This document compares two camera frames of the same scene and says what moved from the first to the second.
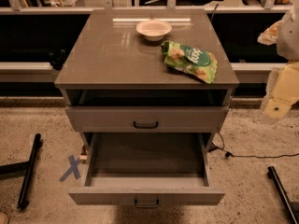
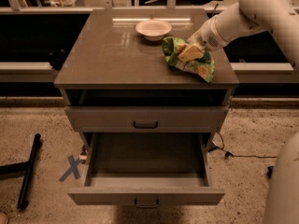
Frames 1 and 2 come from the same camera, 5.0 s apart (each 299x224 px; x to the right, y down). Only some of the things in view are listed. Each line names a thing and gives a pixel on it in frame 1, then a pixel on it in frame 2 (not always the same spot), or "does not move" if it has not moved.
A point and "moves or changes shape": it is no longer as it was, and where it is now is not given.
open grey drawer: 146,169 does not move
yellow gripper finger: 269,36 → 194,37
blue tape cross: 74,169 does not move
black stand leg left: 21,166 does not move
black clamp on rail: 57,58 does not move
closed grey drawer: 147,119 does not move
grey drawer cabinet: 147,72 does not move
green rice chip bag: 198,63 moves or changes shape
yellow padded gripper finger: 282,91 → 191,53
